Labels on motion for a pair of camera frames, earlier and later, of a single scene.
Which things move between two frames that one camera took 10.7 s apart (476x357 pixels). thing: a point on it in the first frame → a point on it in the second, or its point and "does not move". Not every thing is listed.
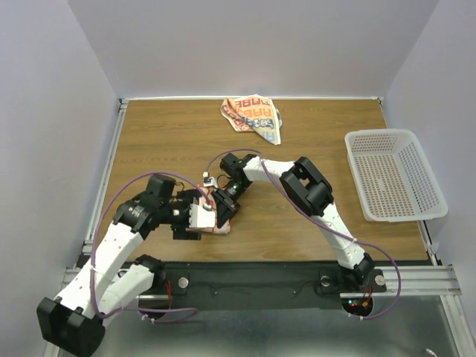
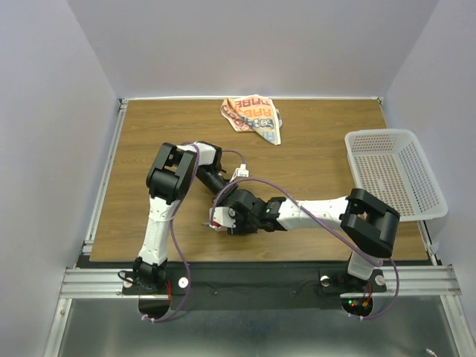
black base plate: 256,285 does not move
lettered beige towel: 253,113 does not move
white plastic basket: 393,177 does not move
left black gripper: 179,230 → 228,191
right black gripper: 226,206 → 239,229
